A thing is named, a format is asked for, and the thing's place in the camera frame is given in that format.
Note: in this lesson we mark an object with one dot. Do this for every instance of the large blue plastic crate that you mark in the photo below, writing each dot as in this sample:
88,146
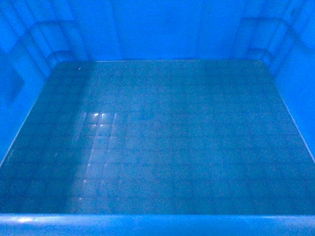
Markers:
157,117

